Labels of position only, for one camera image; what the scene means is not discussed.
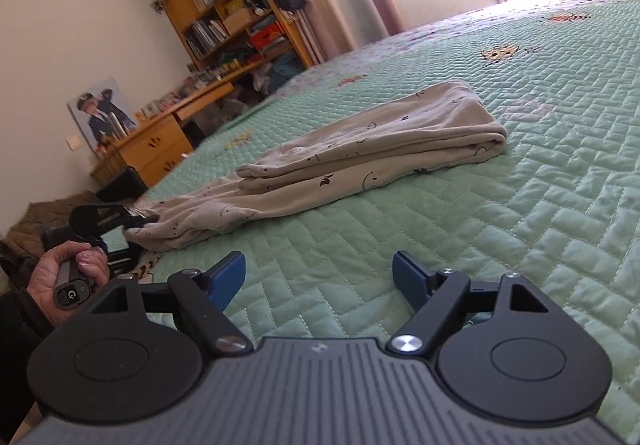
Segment wall poster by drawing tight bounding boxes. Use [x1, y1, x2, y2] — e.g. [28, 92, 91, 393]
[67, 77, 139, 158]

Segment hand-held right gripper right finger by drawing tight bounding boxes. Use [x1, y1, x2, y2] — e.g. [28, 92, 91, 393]
[388, 250, 552, 356]

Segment beige smiley print pants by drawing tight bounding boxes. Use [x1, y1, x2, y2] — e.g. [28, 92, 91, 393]
[123, 80, 509, 254]

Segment brown quilted jacket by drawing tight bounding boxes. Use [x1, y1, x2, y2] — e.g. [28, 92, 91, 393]
[0, 189, 109, 277]

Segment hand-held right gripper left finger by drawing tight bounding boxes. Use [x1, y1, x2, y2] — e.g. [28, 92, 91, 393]
[88, 250, 253, 357]

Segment person's left hand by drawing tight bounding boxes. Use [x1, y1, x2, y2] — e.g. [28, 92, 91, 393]
[27, 242, 111, 327]

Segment wooden desk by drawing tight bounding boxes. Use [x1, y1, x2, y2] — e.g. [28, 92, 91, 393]
[90, 82, 237, 188]

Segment black armchair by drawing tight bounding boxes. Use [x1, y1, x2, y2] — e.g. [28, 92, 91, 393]
[94, 165, 149, 204]

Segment person's left forearm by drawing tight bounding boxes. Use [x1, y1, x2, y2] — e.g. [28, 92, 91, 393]
[0, 287, 54, 445]

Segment blue fabric bag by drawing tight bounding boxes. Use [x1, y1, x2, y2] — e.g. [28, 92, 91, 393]
[267, 52, 307, 88]

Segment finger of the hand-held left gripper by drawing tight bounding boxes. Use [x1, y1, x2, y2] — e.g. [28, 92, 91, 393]
[69, 204, 162, 232]
[101, 244, 147, 277]

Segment green quilted bee bedspread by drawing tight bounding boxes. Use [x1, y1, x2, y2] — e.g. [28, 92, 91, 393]
[120, 0, 640, 445]

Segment wooden bookshelf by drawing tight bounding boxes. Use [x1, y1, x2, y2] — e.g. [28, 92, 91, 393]
[157, 0, 317, 76]

